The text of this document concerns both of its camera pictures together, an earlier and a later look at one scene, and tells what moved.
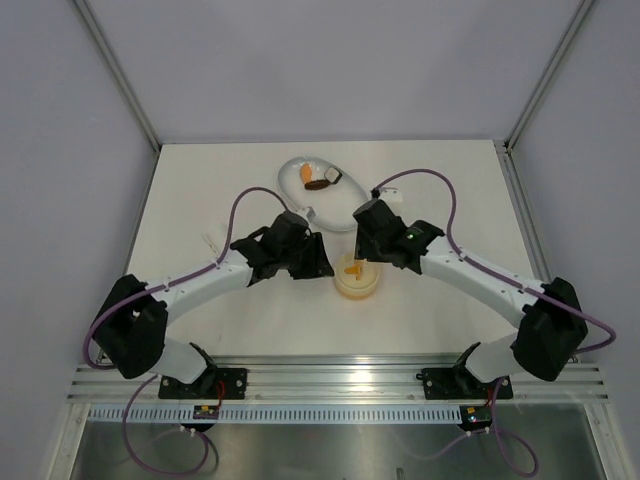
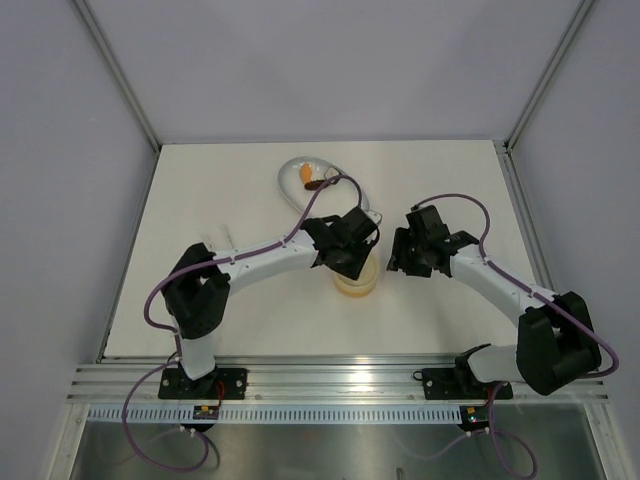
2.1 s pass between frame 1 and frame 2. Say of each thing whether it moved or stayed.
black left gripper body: moved
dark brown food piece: stayed
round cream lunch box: stayed
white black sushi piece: stayed
